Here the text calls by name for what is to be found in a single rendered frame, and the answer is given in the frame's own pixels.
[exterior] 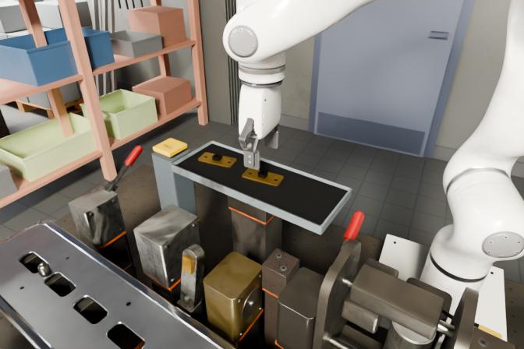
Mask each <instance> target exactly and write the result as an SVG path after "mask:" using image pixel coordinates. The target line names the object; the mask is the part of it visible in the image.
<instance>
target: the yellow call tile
mask: <svg viewBox="0 0 524 349"><path fill-rule="evenodd" d="M186 148H187V144H186V143H183V142H180V141H178V140H176V139H173V138H169V139H167V140H165V141H164V142H162V143H159V144H158V145H156V146H153V150H154V151H155V152H158V153H161V154H163V155H165V156H167V157H172V156H174V155H176V154H177V153H179V152H181V151H182V150H184V149H186Z"/></svg>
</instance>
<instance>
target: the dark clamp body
mask: <svg viewBox="0 0 524 349"><path fill-rule="evenodd" d="M324 278H325V277H324V276H322V275H320V274H319V273H316V272H314V271H312V270H310V269H308V268H306V267H301V268H299V269H298V271H297V272H296V274H295V275H294V276H293V278H292V279H291V280H290V281H289V283H288V284H287V285H286V287H285V288H284V290H283V291H282V292H281V293H280V295H279V296H278V314H277V338H276V341H275V344H277V345H278V346H279V347H280V349H313V338H314V330H315V324H316V317H317V305H318V298H319V293H320V288H321V285H322V283H323V281H324Z"/></svg>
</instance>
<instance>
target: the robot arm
mask: <svg viewBox="0 0 524 349"><path fill-rule="evenodd" d="M374 1H376V0H236V14H235V15H234V16H233V17H232V18H231V19H230V20H229V21H228V23H227V25H226V27H225V30H224V33H223V44H224V47H225V50H226V51H227V53H228V55H229V56H230V57H231V58H233V59H234V60H236V61H237V62H239V78H240V79H241V80H242V84H243V85H242V88H241V93H240V99H239V134H240V136H239V142H240V144H241V147H242V149H243V152H244V166H245V167H249V168H252V169H256V170H259V168H260V151H259V150H258V148H259V145H260V140H261V139H263V138H264V145H265V146H268V147H272V148H275V149H277V148H278V133H279V131H277V130H279V127H280V125H279V124H278V123H279V121H280V117H281V86H280V85H281V84H282V80H283V79H284V78H285V72H286V67H285V60H286V50H288V49H290V48H292V47H294V46H296V45H298V44H301V43H302V42H304V41H307V40H309V39H310V38H311V37H314V36H316V35H318V34H319V33H321V32H323V31H325V30H326V29H328V28H330V27H331V26H333V25H335V24H336V23H338V22H339V21H341V20H342V19H344V18H345V17H346V16H348V15H349V14H351V13H352V12H355V11H356V10H357V9H360V8H362V7H364V6H365V5H368V4H370V3H371V2H374ZM251 132H255V133H256V134H257V136H255V135H251V134H250V133H251ZM250 138H251V139H255V143H254V145H253V144H252V143H250ZM522 156H524V0H511V3H510V7H509V12H508V27H507V39H506V48H505V59H504V63H503V67H502V70H501V75H500V79H499V81H498V83H497V87H496V89H495V91H494V95H493V96H492V99H491V101H490V104H489V107H488V109H487V112H486V114H485V115H484V117H483V120H482V122H481V123H480V124H479V126H478V127H477V129H476V131H475V132H474V133H473V134H472V135H471V136H470V137H469V138H468V139H467V140H466V141H465V142H464V143H463V145H462V146H461V147H460V148H459V149H458V150H457V151H456V152H455V154H454V155H453V156H452V157H451V159H450V161H449V162H448V164H447V166H446V168H445V170H444V175H443V187H444V192H445V195H446V197H447V200H448V205H449V207H450V210H451V214H452V216H453V222H454V224H450V225H448V226H445V227H443V228H442V229H440V230H439V232H437V233H436V235H435V236H434V240H433V241H432V244H431V247H430V251H429V253H428V256H427V260H426V262H425V265H424V268H423V272H422V275H420V276H416V277H413V278H415V279H417V280H420V281H422V282H424V283H426V284H429V285H431V286H433V287H436V288H438V289H441V290H442V291H446V292H448V293H449V294H450V295H451V296H452V303H451V308H450V312H449V313H450V314H452V315H454V314H455V310H456V308H457V306H458V304H459V301H460V298H461V296H462V293H463V291H464V290H465V288H466V287H469V288H472V289H473V290H475V291H480V288H481V287H482V285H483V282H484V281H485V279H486V277H487V274H488V273H489V271H490V268H491V266H492V264H493V263H494V262H495V261H499V260H512V259H517V258H520V257H522V256H524V201H523V199H522V197H521V196H520V195H519V192H518V191H517V189H516V187H515V186H514V184H513V183H512V180H511V170H512V167H513V165H514V163H515V162H516V161H517V160H518V159H519V158H520V157H522Z"/></svg>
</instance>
